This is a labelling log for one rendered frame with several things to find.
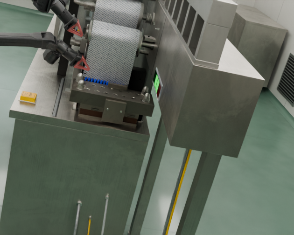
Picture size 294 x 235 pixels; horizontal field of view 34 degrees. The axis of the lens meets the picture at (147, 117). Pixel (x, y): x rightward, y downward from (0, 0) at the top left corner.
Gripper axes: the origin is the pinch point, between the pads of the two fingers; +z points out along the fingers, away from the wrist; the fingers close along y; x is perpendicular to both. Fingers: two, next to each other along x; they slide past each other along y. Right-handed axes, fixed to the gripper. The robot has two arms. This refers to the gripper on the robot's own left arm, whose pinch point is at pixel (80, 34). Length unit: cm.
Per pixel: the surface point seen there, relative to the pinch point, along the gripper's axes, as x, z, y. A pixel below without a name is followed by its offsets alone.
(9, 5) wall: -170, 12, -549
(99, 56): 1.0, 12.4, 7.0
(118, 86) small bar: -0.5, 28.7, 14.0
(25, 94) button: -36.6, 2.0, 16.8
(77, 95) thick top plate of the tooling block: -15.3, 15.2, 26.9
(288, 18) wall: 152, 245, -383
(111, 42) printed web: 10.3, 10.9, 6.8
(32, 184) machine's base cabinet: -61, 35, 34
